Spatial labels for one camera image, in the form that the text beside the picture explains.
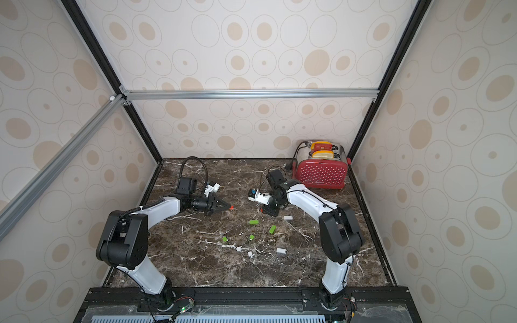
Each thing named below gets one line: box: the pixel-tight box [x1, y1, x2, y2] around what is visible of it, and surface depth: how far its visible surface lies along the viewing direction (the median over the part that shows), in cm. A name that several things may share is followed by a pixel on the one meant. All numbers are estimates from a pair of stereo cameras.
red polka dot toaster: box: [292, 139, 351, 190], surface depth 99 cm
